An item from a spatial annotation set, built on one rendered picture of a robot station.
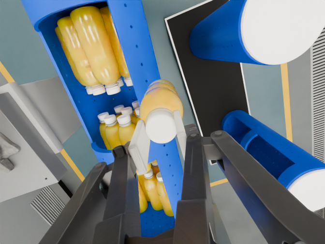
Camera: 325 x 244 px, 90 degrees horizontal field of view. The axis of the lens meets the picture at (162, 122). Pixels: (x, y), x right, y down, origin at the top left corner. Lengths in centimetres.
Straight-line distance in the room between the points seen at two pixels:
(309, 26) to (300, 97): 153
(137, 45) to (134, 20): 5
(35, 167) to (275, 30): 100
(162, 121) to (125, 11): 31
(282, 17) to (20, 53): 192
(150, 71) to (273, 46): 43
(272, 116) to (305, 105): 36
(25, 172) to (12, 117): 23
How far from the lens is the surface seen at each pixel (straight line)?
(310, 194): 115
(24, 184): 92
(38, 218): 216
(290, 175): 107
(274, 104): 210
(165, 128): 19
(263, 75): 194
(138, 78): 42
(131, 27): 45
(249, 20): 66
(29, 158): 82
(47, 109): 91
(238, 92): 169
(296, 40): 75
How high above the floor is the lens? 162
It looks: 67 degrees down
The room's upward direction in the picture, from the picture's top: 175 degrees clockwise
